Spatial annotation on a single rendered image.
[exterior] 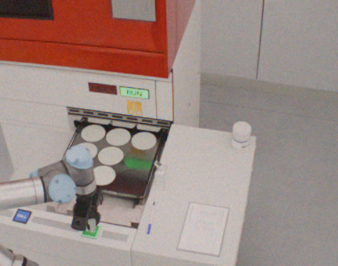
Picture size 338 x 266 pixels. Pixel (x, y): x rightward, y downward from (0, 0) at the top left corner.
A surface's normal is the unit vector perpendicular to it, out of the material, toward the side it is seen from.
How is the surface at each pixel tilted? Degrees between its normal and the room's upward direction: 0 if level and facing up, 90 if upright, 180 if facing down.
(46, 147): 0
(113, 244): 0
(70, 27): 90
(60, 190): 57
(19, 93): 90
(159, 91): 90
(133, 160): 0
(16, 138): 90
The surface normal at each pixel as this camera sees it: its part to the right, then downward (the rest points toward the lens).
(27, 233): -0.27, 0.68
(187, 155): -0.07, -0.71
